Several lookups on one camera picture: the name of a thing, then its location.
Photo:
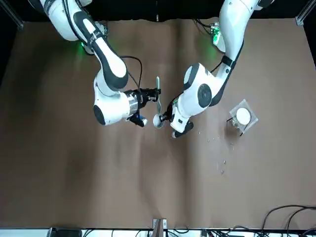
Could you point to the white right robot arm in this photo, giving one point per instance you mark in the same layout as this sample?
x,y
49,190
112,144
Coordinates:
x,y
111,61

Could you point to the aluminium frame post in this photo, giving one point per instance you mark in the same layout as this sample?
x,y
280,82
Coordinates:
x,y
160,228

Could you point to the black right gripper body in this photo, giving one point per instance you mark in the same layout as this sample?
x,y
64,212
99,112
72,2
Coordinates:
x,y
140,97

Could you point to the small clear glass vessel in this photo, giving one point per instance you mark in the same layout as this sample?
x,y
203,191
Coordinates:
x,y
235,123

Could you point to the aluminium frame corner piece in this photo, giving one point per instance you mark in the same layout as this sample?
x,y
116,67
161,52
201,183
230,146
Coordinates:
x,y
20,26
299,21

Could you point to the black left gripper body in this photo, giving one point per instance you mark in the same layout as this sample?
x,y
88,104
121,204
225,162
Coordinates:
x,y
172,107

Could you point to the white round crucible lid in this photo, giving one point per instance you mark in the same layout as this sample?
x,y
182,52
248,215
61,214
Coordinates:
x,y
243,116

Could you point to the pale green small spoon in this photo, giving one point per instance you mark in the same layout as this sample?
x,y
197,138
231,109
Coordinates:
x,y
158,82

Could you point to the white ceramic crucible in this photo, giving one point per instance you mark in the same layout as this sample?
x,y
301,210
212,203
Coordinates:
x,y
156,121

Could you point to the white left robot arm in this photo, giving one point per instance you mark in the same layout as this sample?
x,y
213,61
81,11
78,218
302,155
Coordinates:
x,y
197,79

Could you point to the clear acrylic stand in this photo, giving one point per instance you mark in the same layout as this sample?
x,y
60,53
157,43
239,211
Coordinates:
x,y
244,105

